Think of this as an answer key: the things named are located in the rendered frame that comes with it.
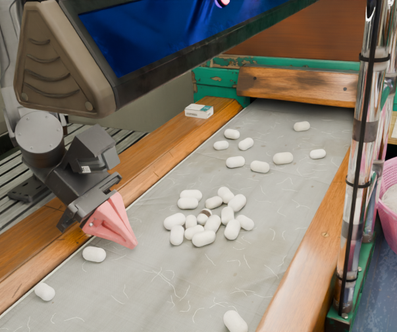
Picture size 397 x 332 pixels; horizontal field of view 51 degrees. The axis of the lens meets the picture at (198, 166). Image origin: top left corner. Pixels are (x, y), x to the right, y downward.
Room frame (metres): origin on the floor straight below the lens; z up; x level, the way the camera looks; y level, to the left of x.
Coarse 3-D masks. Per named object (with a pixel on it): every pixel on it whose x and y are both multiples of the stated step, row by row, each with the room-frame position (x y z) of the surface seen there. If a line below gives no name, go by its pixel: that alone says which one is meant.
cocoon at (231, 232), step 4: (232, 220) 0.51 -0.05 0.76; (236, 220) 0.51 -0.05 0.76; (228, 224) 0.50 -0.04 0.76; (232, 224) 0.50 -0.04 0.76; (236, 224) 0.50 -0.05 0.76; (228, 228) 0.49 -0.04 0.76; (232, 228) 0.49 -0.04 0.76; (236, 228) 0.49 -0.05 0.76; (228, 232) 0.49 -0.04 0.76; (232, 232) 0.49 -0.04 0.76; (236, 232) 0.49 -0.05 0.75; (228, 236) 0.48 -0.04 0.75; (232, 236) 0.48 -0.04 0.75; (236, 236) 0.49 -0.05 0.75
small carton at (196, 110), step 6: (186, 108) 0.94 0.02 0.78; (192, 108) 0.94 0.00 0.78; (198, 108) 0.94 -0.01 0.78; (204, 108) 0.93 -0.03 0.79; (210, 108) 0.93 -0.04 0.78; (186, 114) 0.94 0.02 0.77; (192, 114) 0.93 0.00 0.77; (198, 114) 0.92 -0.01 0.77; (204, 114) 0.92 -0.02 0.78; (210, 114) 0.93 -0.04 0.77
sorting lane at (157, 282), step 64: (256, 128) 0.89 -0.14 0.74; (320, 128) 0.86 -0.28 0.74; (256, 192) 0.61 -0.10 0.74; (320, 192) 0.60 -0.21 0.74; (128, 256) 0.47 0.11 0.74; (192, 256) 0.46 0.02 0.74; (256, 256) 0.45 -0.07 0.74; (0, 320) 0.37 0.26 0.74; (64, 320) 0.36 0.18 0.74; (128, 320) 0.35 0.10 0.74; (192, 320) 0.35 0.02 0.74; (256, 320) 0.34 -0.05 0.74
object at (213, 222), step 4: (212, 216) 0.52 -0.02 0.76; (216, 216) 0.52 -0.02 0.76; (208, 220) 0.52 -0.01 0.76; (212, 220) 0.51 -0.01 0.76; (216, 220) 0.52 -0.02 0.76; (220, 220) 0.52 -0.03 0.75; (208, 224) 0.51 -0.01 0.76; (212, 224) 0.51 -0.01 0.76; (216, 224) 0.51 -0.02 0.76; (220, 224) 0.52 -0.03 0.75; (204, 228) 0.51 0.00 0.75; (208, 228) 0.50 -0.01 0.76; (212, 228) 0.50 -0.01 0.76; (216, 228) 0.50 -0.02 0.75
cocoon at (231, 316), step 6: (228, 312) 0.34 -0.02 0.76; (234, 312) 0.34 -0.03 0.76; (228, 318) 0.33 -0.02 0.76; (234, 318) 0.33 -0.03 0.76; (240, 318) 0.33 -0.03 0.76; (228, 324) 0.32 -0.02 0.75; (234, 324) 0.32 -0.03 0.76; (240, 324) 0.32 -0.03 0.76; (246, 324) 0.32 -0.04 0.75; (234, 330) 0.31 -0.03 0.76; (240, 330) 0.31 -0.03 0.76; (246, 330) 0.32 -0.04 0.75
